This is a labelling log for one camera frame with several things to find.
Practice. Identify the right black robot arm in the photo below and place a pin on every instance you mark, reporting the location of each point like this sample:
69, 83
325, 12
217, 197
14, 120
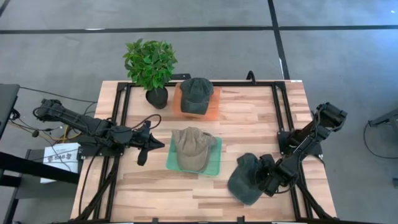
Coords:
311, 140

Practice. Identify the black desk beam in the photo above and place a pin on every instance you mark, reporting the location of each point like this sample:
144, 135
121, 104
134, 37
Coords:
37, 169

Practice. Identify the tan baseball cap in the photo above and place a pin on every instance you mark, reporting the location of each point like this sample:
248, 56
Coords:
192, 149

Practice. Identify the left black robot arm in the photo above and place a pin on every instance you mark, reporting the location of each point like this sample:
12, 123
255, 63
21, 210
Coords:
77, 119

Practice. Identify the dark green baseball cap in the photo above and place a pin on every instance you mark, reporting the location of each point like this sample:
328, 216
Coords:
245, 182
196, 95

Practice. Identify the grey metal stand leg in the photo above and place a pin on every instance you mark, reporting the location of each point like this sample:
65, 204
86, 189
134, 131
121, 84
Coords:
385, 118

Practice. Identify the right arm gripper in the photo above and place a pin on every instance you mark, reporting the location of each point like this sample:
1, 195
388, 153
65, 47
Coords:
281, 172

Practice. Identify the green plant in black pot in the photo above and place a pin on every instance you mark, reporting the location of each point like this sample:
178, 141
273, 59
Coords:
150, 63

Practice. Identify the black mounting bracket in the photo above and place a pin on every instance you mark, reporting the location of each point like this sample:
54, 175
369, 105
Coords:
181, 76

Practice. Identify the black aluminium table frame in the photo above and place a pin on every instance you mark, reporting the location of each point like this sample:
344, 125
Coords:
236, 83

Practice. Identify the orange plastic tray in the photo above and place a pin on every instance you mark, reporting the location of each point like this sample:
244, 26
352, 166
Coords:
216, 102

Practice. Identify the green plastic tray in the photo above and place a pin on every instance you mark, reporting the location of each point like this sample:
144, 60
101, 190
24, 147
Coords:
216, 161

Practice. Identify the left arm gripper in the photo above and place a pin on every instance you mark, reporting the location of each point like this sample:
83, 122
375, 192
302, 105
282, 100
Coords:
143, 141

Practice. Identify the black monitor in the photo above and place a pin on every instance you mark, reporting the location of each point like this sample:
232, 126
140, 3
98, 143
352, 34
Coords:
7, 105

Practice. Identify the white printed cardboard box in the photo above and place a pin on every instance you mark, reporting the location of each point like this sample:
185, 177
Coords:
60, 158

